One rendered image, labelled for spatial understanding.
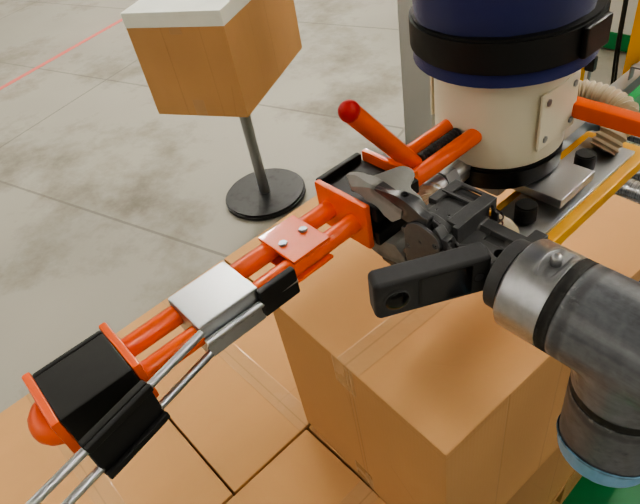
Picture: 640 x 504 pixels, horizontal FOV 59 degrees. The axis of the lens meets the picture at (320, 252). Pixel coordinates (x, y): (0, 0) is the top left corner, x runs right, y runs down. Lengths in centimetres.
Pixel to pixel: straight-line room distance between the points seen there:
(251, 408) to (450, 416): 64
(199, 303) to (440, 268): 23
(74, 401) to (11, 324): 224
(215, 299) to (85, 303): 211
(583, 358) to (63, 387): 43
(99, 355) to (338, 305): 49
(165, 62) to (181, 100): 15
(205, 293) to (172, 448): 82
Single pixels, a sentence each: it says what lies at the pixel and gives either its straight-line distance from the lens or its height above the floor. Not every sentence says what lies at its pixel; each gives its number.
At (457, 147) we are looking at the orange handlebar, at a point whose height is 125.
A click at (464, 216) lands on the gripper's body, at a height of 128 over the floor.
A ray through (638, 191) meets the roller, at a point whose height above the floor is 54.
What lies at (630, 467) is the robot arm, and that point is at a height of 112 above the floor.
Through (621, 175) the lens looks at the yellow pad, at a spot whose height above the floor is 113.
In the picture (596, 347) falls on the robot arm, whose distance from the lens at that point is 49.
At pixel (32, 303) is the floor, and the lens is 280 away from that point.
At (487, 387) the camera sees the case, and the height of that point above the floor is 94.
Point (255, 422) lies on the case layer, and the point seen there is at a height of 54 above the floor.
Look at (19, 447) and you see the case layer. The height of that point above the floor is 54.
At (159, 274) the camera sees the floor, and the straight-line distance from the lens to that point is 260.
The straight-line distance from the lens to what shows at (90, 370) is 54.
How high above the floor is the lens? 164
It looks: 42 degrees down
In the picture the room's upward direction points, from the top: 12 degrees counter-clockwise
